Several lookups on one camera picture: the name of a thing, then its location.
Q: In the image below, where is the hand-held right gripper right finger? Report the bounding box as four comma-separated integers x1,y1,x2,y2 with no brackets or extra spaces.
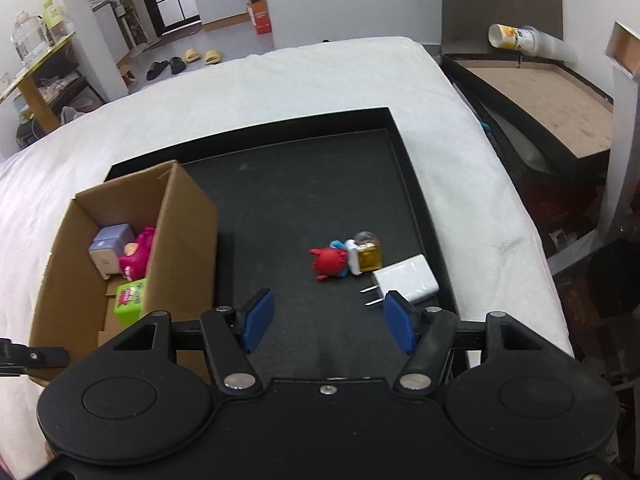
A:
384,291,548,393

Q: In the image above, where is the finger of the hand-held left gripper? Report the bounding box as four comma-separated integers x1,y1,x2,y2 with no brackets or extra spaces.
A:
0,339,71,376

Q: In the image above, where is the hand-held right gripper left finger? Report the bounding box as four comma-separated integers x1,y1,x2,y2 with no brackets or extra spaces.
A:
97,289,275,396

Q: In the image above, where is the white plug charger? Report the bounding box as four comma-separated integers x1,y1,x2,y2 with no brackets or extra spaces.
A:
361,254,440,308

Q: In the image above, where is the brown cardboard box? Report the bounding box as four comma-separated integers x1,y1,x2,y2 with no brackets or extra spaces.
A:
29,160,219,386

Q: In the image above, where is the green hexagonal box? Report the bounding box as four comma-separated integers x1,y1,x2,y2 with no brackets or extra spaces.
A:
114,278,149,326

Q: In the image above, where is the lavender cube toy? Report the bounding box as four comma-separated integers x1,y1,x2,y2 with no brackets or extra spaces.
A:
89,224,136,279

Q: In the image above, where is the pink doll figure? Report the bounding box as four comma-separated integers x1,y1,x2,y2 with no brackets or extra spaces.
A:
119,226,157,281

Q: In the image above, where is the black tray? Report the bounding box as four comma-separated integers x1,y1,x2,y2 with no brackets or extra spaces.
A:
105,106,458,356

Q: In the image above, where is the small yellow perfume bottle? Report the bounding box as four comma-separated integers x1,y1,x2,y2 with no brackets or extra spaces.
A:
349,230,384,275

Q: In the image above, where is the red crab toy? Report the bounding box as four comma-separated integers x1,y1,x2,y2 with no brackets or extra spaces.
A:
308,240,352,283

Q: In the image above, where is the round table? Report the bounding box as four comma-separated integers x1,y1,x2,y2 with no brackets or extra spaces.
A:
0,30,108,133

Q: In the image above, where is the orange carton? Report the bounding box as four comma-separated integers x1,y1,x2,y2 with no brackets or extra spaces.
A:
246,0,275,36

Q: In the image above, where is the white desk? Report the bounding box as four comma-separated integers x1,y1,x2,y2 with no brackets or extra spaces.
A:
597,20,640,243

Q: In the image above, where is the clear glass jar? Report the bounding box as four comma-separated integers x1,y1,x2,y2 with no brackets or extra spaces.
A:
11,10,51,64

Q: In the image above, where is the yellow lid bottle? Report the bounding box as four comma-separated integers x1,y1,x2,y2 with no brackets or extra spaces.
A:
42,0,69,44

